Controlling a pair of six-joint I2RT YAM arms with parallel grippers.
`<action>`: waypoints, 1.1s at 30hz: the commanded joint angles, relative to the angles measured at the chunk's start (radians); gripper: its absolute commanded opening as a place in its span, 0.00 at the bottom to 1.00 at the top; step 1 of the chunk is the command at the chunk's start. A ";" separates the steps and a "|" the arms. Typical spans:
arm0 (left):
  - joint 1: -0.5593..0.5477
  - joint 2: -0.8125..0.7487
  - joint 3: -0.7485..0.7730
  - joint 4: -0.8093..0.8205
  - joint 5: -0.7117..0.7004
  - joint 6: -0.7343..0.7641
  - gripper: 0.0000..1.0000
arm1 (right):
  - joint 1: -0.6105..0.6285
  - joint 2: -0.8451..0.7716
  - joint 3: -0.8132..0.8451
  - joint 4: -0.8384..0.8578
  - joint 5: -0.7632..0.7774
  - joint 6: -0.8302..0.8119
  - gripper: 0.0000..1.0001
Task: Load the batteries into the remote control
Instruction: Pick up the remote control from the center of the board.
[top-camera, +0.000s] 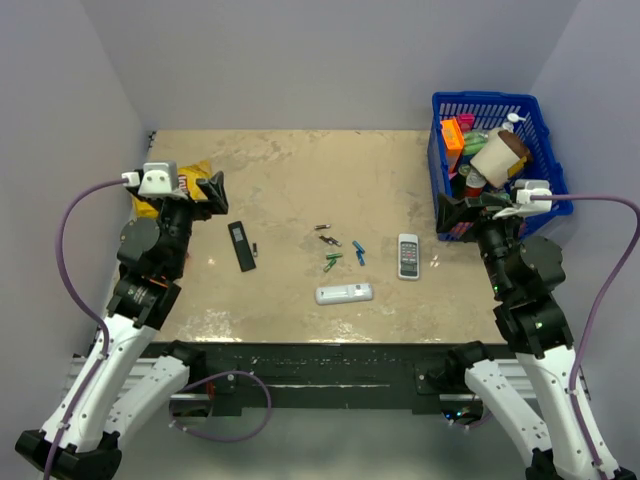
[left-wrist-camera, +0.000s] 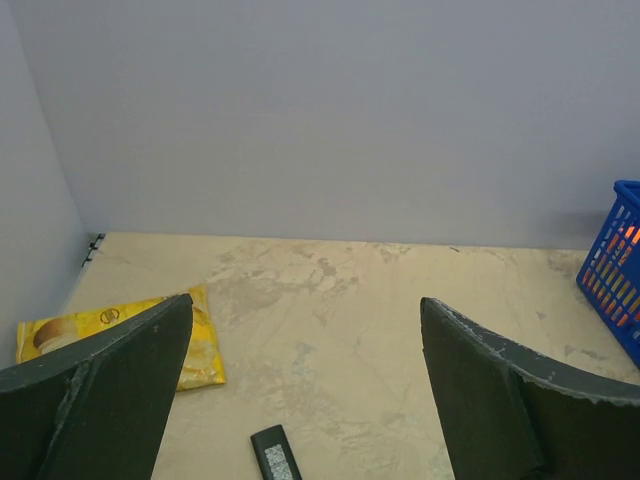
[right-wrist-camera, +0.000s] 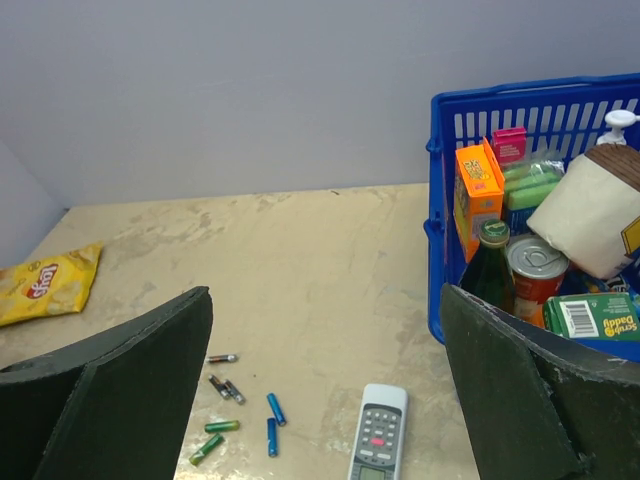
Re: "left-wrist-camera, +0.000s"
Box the black remote control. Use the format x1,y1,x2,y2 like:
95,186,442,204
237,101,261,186
250,424,302,480

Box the yellow Lays chips bag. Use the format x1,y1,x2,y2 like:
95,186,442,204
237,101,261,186
16,284,226,391

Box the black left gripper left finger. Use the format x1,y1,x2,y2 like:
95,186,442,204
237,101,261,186
1,294,193,479

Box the blue plastic basket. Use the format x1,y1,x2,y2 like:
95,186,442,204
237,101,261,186
576,180,640,364

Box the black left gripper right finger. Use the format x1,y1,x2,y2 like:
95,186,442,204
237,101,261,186
420,298,639,479

